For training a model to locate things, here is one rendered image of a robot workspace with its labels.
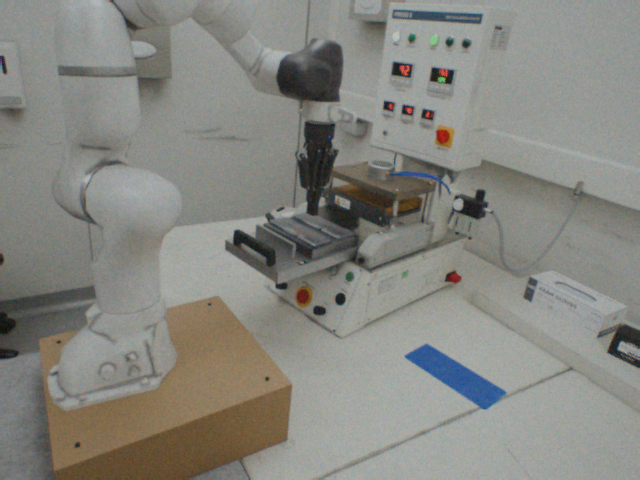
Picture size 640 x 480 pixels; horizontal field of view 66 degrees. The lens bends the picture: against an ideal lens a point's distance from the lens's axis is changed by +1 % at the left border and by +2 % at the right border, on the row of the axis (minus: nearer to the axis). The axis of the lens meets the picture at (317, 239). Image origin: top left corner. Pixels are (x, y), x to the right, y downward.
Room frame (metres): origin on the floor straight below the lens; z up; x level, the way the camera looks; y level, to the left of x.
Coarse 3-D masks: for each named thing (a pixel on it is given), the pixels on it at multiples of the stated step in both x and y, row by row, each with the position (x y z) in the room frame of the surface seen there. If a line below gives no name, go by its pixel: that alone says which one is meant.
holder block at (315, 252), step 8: (264, 224) 1.20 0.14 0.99; (304, 224) 1.22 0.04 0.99; (280, 232) 1.15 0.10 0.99; (320, 232) 1.18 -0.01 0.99; (296, 240) 1.11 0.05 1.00; (336, 240) 1.13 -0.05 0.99; (344, 240) 1.14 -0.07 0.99; (352, 240) 1.16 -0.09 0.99; (296, 248) 1.10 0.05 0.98; (304, 248) 1.08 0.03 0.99; (312, 248) 1.07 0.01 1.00; (320, 248) 1.08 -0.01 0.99; (328, 248) 1.10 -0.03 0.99; (336, 248) 1.12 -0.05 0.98; (344, 248) 1.14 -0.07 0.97; (312, 256) 1.06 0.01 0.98; (320, 256) 1.08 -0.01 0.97
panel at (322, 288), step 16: (320, 272) 1.20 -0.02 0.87; (352, 272) 1.14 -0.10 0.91; (272, 288) 1.27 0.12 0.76; (288, 288) 1.23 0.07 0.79; (304, 288) 1.20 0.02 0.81; (320, 288) 1.17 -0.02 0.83; (336, 288) 1.14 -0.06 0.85; (352, 288) 1.11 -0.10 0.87; (304, 304) 1.17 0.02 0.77; (320, 304) 1.14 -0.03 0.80; (336, 304) 1.12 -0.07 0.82; (320, 320) 1.12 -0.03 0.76; (336, 320) 1.09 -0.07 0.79
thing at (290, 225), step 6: (276, 222) 1.19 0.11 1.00; (282, 222) 1.20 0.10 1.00; (288, 222) 1.20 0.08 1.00; (294, 222) 1.21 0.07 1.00; (288, 228) 1.16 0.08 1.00; (294, 228) 1.16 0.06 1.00; (300, 228) 1.17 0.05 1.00; (306, 228) 1.17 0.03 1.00; (300, 234) 1.13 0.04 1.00; (306, 234) 1.13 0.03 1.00; (312, 234) 1.14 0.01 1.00; (318, 234) 1.14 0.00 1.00; (312, 240) 1.10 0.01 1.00; (318, 240) 1.10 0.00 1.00; (324, 240) 1.11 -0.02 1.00
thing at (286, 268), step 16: (256, 224) 1.15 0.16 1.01; (272, 240) 1.10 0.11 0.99; (288, 240) 1.07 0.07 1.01; (240, 256) 1.08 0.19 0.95; (256, 256) 1.05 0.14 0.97; (288, 256) 1.06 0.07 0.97; (304, 256) 1.07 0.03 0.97; (336, 256) 1.11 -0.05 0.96; (352, 256) 1.15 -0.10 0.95; (272, 272) 0.99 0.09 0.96; (288, 272) 0.99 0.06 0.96; (304, 272) 1.03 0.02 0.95
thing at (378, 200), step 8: (352, 184) 1.43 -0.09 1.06; (344, 192) 1.35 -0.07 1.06; (352, 192) 1.35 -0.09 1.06; (360, 192) 1.36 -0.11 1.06; (368, 192) 1.37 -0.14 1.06; (368, 200) 1.29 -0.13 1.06; (376, 200) 1.30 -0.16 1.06; (384, 200) 1.30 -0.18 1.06; (392, 200) 1.31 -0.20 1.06; (400, 200) 1.32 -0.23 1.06; (408, 200) 1.33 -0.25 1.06; (416, 200) 1.34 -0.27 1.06; (384, 208) 1.24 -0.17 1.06; (400, 208) 1.29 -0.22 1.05; (408, 208) 1.31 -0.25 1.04; (416, 208) 1.35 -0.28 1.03; (400, 216) 1.29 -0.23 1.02
